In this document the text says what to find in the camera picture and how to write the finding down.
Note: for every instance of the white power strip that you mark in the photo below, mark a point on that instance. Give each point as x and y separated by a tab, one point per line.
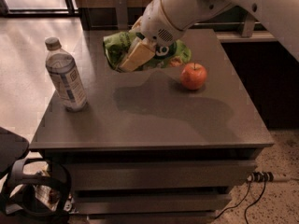
260	177

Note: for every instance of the red apple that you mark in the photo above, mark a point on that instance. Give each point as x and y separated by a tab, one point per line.
193	76

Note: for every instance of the magazines on floor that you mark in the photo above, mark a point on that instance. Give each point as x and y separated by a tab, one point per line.
52	191

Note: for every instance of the right metal bracket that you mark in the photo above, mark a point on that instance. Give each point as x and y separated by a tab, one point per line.
247	26

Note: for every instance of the left metal bracket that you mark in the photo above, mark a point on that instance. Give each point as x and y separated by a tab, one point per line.
121	14

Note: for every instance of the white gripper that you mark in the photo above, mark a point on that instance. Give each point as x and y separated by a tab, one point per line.
155	23

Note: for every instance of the clear plastic water bottle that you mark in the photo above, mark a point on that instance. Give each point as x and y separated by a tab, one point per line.
64	75

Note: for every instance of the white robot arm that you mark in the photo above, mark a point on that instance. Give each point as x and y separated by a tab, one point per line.
279	17

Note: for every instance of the metal bracket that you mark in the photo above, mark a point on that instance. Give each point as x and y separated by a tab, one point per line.
121	14
247	26

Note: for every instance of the grey drawer cabinet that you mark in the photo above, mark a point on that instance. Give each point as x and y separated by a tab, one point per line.
148	151

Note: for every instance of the green rice chip bag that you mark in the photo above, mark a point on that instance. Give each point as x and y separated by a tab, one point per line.
117	45

